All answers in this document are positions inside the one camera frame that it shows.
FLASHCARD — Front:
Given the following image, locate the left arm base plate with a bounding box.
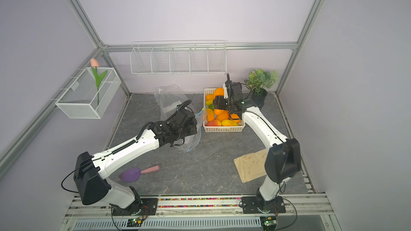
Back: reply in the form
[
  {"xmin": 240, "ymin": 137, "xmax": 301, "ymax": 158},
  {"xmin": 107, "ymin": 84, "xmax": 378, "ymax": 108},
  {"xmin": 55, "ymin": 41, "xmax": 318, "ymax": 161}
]
[{"xmin": 110, "ymin": 197, "xmax": 158, "ymax": 216}]

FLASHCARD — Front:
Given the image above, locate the black glossy plant pot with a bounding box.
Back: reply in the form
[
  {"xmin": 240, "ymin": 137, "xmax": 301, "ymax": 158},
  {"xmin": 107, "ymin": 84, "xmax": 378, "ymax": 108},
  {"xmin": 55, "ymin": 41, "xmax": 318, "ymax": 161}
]
[{"xmin": 251, "ymin": 89, "xmax": 268, "ymax": 109}]

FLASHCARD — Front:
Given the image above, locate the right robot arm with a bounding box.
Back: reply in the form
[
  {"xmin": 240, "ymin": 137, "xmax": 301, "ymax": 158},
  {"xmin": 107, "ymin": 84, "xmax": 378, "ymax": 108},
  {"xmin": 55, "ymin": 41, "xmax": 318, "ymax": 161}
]
[{"xmin": 213, "ymin": 96, "xmax": 301, "ymax": 202}]

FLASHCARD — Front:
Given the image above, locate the large orange mango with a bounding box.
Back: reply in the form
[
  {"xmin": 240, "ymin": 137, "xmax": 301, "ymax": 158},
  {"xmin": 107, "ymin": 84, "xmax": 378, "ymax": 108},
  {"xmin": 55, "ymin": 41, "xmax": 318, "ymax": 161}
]
[{"xmin": 214, "ymin": 88, "xmax": 225, "ymax": 97}]

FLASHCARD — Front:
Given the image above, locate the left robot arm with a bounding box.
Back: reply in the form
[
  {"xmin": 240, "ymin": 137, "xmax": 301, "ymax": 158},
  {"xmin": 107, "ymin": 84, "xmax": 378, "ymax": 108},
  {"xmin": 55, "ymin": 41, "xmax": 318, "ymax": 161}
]
[{"xmin": 73, "ymin": 107, "xmax": 198, "ymax": 209}]

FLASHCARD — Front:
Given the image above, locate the white perforated plastic basket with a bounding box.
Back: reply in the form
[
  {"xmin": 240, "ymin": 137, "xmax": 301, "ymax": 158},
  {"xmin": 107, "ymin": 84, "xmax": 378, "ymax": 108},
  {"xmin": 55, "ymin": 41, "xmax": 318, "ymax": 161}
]
[{"xmin": 202, "ymin": 88, "xmax": 245, "ymax": 133}]

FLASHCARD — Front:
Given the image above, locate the white mesh wall basket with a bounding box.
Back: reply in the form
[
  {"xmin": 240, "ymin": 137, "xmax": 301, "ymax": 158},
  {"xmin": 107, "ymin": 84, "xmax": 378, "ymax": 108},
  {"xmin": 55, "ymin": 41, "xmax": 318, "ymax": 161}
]
[{"xmin": 55, "ymin": 67, "xmax": 122, "ymax": 119}]

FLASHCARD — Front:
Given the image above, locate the pink artificial tulip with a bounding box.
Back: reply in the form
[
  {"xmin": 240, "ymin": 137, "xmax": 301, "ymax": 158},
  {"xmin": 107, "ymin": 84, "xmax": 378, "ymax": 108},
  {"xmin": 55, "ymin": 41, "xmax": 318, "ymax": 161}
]
[{"xmin": 91, "ymin": 58, "xmax": 108, "ymax": 105}]

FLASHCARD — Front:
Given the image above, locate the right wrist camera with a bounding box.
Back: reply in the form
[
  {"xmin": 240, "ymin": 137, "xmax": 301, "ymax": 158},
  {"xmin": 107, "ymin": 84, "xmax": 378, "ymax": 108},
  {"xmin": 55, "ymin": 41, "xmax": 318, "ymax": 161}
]
[{"xmin": 224, "ymin": 73, "xmax": 244, "ymax": 103}]

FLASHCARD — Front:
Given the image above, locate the orange mango top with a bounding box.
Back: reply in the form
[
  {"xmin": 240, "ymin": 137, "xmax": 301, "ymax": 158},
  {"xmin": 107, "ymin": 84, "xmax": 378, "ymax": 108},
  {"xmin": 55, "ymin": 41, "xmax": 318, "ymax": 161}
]
[{"xmin": 214, "ymin": 109, "xmax": 229, "ymax": 121}]

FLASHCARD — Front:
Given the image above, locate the orange mango middle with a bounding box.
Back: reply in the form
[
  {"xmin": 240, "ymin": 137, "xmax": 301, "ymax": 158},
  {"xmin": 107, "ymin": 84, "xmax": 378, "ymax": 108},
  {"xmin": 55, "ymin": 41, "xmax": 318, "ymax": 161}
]
[{"xmin": 206, "ymin": 108, "xmax": 215, "ymax": 122}]

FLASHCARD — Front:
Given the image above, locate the white wire wall shelf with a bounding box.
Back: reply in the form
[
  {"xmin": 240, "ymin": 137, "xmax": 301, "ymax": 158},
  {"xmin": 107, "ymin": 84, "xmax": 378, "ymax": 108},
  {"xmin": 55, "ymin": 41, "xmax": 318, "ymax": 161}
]
[{"xmin": 130, "ymin": 40, "xmax": 227, "ymax": 76}]

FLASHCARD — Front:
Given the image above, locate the purple pink scoop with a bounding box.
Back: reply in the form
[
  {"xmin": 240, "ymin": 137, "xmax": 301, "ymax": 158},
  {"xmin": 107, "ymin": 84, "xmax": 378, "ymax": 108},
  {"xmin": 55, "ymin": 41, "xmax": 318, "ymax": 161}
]
[{"xmin": 119, "ymin": 165, "xmax": 161, "ymax": 182}]

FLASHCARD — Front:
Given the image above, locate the clear zip-top bag blue zipper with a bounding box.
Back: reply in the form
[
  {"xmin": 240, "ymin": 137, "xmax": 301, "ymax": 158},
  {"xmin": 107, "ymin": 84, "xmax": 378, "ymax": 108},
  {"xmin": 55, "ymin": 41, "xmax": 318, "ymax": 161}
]
[{"xmin": 173, "ymin": 108, "xmax": 206, "ymax": 153}]

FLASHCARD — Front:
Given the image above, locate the green artificial plant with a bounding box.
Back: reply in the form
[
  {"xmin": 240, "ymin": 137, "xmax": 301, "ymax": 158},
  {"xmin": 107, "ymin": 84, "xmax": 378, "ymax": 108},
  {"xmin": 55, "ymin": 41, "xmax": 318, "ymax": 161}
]
[{"xmin": 244, "ymin": 69, "xmax": 278, "ymax": 96}]

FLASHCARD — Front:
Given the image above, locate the beige work glove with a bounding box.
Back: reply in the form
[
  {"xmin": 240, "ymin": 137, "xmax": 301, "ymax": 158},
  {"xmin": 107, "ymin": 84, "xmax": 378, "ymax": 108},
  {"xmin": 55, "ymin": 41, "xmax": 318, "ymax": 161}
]
[{"xmin": 234, "ymin": 149, "xmax": 268, "ymax": 184}]

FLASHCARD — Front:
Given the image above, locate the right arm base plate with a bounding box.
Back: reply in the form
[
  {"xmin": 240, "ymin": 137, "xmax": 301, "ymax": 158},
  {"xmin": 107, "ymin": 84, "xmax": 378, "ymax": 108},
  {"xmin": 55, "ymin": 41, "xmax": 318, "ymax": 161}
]
[{"xmin": 239, "ymin": 195, "xmax": 286, "ymax": 215}]

